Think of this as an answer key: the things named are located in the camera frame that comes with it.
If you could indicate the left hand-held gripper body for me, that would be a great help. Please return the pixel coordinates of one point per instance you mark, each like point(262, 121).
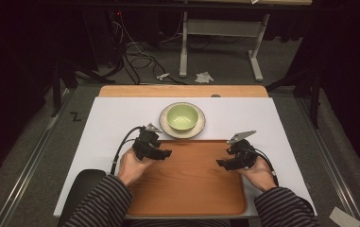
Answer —
point(147, 143)

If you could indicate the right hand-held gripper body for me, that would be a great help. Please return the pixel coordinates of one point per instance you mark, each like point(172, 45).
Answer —
point(244, 153)

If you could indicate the wooden tray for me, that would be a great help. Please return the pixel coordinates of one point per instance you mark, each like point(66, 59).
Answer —
point(190, 179)

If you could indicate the green bowl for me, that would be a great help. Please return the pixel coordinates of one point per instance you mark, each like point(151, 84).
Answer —
point(182, 118)

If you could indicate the cream plate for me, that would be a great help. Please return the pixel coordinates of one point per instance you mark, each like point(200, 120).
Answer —
point(199, 126)

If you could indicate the person's left hand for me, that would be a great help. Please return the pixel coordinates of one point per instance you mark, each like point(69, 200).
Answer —
point(132, 167)

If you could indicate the person's right hand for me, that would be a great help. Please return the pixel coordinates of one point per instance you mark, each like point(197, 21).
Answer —
point(259, 176)

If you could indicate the white table mat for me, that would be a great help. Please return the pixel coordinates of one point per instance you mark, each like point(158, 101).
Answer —
point(111, 119)

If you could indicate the wooden table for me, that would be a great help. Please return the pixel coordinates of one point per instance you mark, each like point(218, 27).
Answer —
point(180, 90)

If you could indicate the small white paper scrap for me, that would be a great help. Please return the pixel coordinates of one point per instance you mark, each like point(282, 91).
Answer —
point(162, 76)

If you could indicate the crumpled white paper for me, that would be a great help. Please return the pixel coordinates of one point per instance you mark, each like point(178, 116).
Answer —
point(204, 77)

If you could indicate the black metal stand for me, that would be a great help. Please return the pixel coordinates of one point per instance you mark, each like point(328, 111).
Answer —
point(61, 78)
point(313, 91)

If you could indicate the flat white paper sheet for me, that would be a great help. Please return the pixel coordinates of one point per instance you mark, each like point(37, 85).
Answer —
point(344, 217)

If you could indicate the metal floor rail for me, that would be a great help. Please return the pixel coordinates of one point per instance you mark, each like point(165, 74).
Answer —
point(26, 176)
point(329, 164)

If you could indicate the white desk frame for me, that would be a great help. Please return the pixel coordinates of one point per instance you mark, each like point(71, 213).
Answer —
point(225, 27)

